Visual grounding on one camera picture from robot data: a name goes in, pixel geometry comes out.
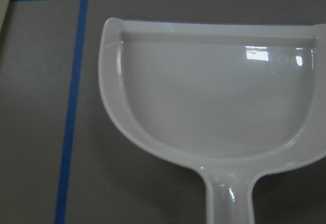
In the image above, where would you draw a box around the beige plastic dustpan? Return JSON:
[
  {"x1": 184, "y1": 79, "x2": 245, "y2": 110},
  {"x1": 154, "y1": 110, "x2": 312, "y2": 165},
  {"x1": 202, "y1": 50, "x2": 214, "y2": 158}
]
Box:
[{"x1": 98, "y1": 18, "x2": 325, "y2": 223}]

